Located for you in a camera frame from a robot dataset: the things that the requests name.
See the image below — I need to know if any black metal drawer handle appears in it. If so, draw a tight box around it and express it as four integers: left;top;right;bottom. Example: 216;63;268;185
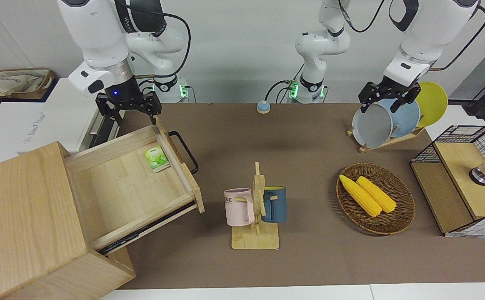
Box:
167;131;199;175

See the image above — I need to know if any light wooden drawer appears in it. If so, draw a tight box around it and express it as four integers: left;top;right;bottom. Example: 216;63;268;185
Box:
65;118;205;255

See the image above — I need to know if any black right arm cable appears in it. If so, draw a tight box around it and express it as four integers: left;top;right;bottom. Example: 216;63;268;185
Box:
113;0;192;90

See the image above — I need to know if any beige cloth bag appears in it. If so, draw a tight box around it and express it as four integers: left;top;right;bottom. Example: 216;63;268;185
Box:
0;70;51;98

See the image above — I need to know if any light blue plate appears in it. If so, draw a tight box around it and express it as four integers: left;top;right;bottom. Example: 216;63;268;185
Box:
378;99;421;139

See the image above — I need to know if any yellow corn cob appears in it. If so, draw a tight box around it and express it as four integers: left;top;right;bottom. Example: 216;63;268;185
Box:
356;176;397;213
339;174;382;218

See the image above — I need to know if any wooden plate rack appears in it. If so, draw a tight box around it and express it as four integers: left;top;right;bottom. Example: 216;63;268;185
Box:
347;125;426;153

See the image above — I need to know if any wood and wire shelf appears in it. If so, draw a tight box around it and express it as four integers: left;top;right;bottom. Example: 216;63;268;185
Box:
410;125;485;238

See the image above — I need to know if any brown wicker basket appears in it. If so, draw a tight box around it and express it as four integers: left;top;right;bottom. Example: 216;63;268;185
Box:
336;163;416;235

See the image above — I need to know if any light wooden cabinet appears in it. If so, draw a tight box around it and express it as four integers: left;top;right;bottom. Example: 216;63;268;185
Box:
0;141;136;300

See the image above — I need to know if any dark blue mug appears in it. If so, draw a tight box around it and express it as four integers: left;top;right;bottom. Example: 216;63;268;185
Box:
261;186;288;223

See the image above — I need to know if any grey plate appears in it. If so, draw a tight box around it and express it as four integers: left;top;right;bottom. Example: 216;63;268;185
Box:
352;103;394;149

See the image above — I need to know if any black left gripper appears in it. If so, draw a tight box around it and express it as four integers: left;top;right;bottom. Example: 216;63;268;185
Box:
358;81;422;114

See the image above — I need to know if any brown table mat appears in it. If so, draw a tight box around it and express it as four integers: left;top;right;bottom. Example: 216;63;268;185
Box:
117;103;485;290

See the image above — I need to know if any green tea bag packet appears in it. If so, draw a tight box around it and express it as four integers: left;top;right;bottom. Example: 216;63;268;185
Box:
144;145;171;173

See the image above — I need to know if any black base power cable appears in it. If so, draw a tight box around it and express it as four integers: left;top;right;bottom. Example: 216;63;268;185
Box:
265;65;305;104

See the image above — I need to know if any black stand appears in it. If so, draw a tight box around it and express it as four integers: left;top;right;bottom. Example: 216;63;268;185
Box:
449;69;485;125

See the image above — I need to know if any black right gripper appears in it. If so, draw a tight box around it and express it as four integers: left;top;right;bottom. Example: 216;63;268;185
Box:
96;77;163;126

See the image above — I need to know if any yellow plate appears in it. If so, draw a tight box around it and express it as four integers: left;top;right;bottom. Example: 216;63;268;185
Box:
415;82;448;128

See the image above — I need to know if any white toaster oven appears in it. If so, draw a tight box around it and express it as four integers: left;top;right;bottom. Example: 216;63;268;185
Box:
17;78;122;155

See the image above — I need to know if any pink mug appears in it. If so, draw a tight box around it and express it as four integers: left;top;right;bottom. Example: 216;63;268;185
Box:
224;188;255;227

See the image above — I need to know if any wooden mug rack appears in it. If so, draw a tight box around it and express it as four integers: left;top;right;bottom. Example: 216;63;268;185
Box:
231;162;280;250

